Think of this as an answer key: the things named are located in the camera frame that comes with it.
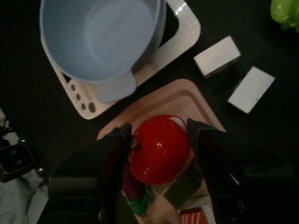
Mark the red tomato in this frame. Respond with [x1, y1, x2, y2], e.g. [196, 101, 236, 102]
[127, 114, 192, 186]

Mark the white kitchen scale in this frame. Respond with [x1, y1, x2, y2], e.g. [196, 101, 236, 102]
[40, 0, 201, 121]

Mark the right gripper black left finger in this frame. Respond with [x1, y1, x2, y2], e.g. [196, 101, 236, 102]
[36, 123, 133, 224]

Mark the grey-blue toy pot bowl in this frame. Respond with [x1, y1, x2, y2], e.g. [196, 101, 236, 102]
[39, 0, 167, 103]

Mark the black equipment box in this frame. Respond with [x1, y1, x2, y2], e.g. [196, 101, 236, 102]
[0, 139, 39, 183]

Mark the purple toy eggplant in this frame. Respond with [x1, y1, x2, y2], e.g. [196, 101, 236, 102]
[120, 163, 155, 217]

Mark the red striped block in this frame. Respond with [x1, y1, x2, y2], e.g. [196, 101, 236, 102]
[177, 206, 216, 224]

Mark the pink plastic tray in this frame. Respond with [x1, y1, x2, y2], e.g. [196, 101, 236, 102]
[96, 78, 240, 224]

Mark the grey cloth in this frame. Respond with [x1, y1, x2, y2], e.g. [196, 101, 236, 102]
[0, 171, 52, 224]

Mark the speckled cube with black side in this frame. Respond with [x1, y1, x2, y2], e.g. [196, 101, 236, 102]
[161, 163, 204, 209]

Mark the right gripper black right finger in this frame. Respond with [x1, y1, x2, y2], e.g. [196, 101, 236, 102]
[185, 117, 249, 224]

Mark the green toy pepper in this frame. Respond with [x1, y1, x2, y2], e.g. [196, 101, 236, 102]
[269, 0, 299, 33]

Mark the white rectangular block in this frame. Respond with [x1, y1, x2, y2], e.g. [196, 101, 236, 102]
[227, 66, 276, 115]
[192, 35, 241, 79]

